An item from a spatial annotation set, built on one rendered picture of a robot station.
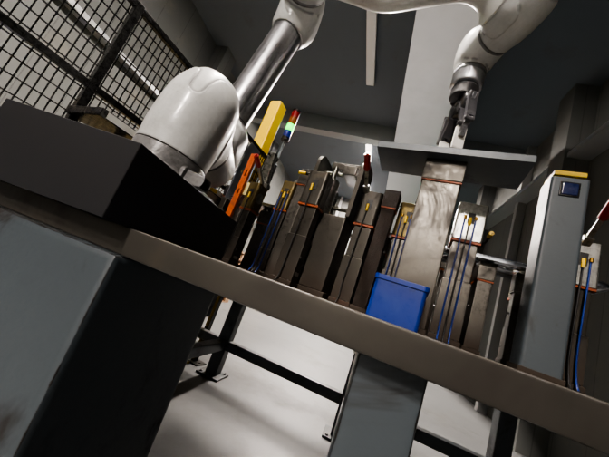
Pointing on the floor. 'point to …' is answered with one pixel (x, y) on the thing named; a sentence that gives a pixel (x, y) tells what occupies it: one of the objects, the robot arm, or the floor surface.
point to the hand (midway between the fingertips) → (449, 148)
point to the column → (86, 345)
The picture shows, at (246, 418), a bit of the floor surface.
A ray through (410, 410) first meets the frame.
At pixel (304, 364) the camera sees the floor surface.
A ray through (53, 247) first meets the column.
